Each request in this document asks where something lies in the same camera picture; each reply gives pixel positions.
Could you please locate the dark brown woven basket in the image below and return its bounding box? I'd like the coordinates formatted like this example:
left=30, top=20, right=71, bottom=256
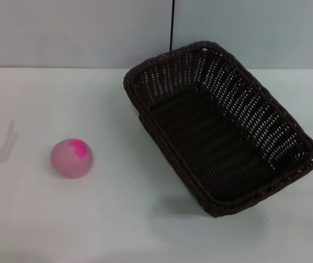
left=123, top=40, right=313, bottom=219

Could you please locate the pink ball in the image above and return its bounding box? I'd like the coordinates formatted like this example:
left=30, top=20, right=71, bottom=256
left=50, top=138, right=95, bottom=180

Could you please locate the thin black wall strip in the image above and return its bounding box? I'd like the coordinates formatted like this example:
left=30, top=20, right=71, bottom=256
left=169, top=0, right=176, bottom=52

